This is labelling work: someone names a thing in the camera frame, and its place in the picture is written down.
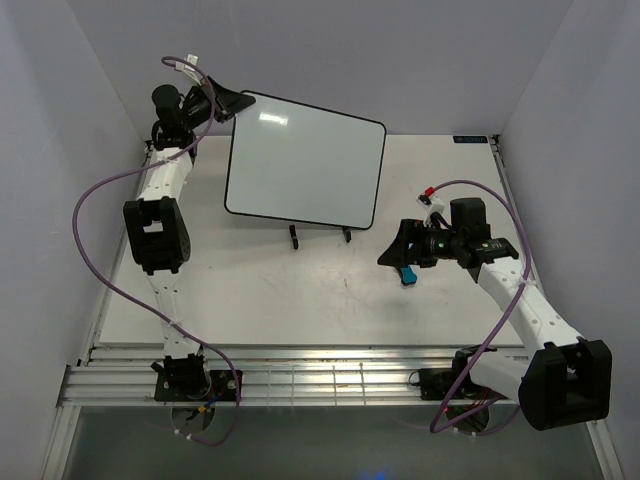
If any black wire whiteboard stand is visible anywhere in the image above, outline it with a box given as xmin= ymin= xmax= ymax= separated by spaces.
xmin=287 ymin=223 xmax=352 ymax=250

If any purple cable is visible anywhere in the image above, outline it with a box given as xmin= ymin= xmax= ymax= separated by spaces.
xmin=72 ymin=56 xmax=243 ymax=447
xmin=429 ymin=180 xmax=532 ymax=434

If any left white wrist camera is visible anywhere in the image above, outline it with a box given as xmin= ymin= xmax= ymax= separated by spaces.
xmin=180 ymin=53 xmax=209 ymax=88

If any aluminium rail frame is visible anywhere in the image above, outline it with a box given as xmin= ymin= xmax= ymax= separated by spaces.
xmin=55 ymin=134 xmax=601 ymax=409

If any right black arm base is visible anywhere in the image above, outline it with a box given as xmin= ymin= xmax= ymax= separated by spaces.
xmin=408 ymin=346 xmax=501 ymax=401

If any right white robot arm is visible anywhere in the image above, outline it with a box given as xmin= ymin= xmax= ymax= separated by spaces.
xmin=377 ymin=195 xmax=612 ymax=431

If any white whiteboard black frame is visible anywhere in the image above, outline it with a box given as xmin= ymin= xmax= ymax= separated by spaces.
xmin=224 ymin=92 xmax=387 ymax=230

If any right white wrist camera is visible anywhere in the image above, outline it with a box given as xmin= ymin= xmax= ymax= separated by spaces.
xmin=416 ymin=187 xmax=446 ymax=227

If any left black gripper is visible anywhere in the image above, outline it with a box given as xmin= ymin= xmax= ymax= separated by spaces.
xmin=182 ymin=76 xmax=256 ymax=131

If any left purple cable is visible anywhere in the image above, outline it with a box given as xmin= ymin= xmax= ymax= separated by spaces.
xmin=72 ymin=56 xmax=243 ymax=447

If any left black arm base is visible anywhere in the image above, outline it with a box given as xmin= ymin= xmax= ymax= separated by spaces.
xmin=151 ymin=354 xmax=243 ymax=402

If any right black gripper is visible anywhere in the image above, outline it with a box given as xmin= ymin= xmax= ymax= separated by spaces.
xmin=377 ymin=218 xmax=463 ymax=268

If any right blue corner label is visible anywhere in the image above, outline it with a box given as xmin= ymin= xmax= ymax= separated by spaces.
xmin=452 ymin=135 xmax=489 ymax=144

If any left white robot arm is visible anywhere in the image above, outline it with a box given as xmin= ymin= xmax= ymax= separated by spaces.
xmin=123 ymin=80 xmax=256 ymax=359

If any blue whiteboard eraser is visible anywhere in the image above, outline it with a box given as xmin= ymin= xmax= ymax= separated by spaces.
xmin=396 ymin=266 xmax=418 ymax=287

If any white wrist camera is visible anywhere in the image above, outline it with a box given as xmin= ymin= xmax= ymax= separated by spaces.
xmin=180 ymin=53 xmax=209 ymax=88
xmin=416 ymin=187 xmax=446 ymax=227

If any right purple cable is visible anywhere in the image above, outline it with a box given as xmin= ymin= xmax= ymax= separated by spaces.
xmin=429 ymin=180 xmax=532 ymax=434

